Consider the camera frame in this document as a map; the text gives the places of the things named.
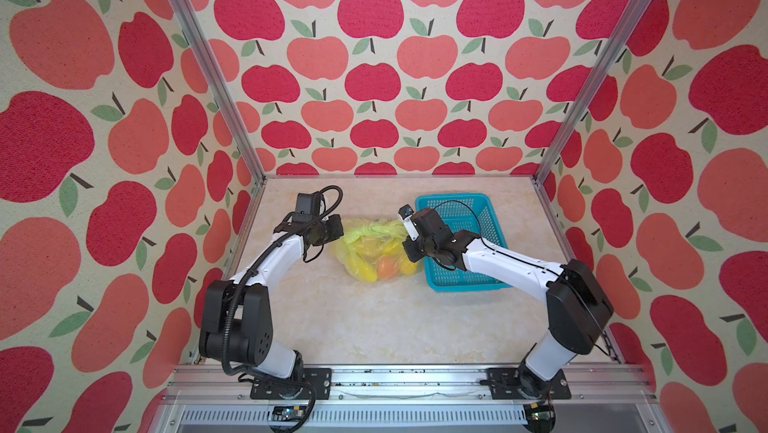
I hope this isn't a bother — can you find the orange fruit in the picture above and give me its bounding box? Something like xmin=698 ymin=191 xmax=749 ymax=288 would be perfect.
xmin=376 ymin=256 xmax=400 ymax=281

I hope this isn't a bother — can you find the yellow translucent plastic bag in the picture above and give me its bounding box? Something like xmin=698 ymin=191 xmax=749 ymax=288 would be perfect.
xmin=332 ymin=218 xmax=424 ymax=280

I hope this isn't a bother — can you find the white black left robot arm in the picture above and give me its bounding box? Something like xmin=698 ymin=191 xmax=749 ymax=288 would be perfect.
xmin=199 ymin=214 xmax=344 ymax=382

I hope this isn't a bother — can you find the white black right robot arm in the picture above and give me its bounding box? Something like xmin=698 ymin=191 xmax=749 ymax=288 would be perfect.
xmin=398 ymin=205 xmax=614 ymax=399

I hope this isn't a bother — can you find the teal plastic mesh basket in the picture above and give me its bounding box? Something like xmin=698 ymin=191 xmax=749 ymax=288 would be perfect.
xmin=415 ymin=192 xmax=512 ymax=293

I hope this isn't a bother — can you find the yellow banana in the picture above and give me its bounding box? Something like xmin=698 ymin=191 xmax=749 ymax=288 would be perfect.
xmin=346 ymin=255 xmax=378 ymax=283

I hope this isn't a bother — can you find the small circuit board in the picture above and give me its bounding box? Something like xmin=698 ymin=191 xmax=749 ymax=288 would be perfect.
xmin=270 ymin=405 xmax=306 ymax=423

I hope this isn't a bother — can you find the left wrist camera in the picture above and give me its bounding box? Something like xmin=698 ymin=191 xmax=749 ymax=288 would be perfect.
xmin=292 ymin=191 xmax=326 ymax=223

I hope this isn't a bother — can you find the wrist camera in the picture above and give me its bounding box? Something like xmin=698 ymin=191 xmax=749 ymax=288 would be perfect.
xmin=292 ymin=191 xmax=326 ymax=223
xmin=398 ymin=204 xmax=419 ymax=241

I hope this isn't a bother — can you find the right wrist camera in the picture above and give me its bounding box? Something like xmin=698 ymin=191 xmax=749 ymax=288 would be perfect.
xmin=398 ymin=204 xmax=419 ymax=241

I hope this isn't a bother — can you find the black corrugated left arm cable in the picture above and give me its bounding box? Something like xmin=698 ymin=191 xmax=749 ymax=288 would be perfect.
xmin=220 ymin=185 xmax=345 ymax=433

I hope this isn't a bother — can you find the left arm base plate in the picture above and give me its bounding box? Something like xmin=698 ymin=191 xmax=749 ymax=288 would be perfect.
xmin=249 ymin=368 xmax=333 ymax=401

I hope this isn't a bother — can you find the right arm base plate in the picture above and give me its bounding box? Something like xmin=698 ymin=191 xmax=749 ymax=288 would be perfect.
xmin=480 ymin=368 xmax=572 ymax=401

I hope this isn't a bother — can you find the front aluminium frame rail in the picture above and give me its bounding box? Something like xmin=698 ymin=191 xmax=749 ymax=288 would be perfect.
xmin=146 ymin=363 xmax=671 ymax=432

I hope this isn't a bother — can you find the left rear aluminium corner post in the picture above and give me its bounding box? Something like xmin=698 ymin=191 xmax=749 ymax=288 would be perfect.
xmin=168 ymin=0 xmax=266 ymax=188

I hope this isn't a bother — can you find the aluminium corner post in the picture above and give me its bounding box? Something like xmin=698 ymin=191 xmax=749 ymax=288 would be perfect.
xmin=168 ymin=0 xmax=266 ymax=188
xmin=532 ymin=0 xmax=652 ymax=190

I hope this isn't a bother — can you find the right rear aluminium corner post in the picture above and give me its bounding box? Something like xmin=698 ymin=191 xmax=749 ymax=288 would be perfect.
xmin=532 ymin=0 xmax=652 ymax=190

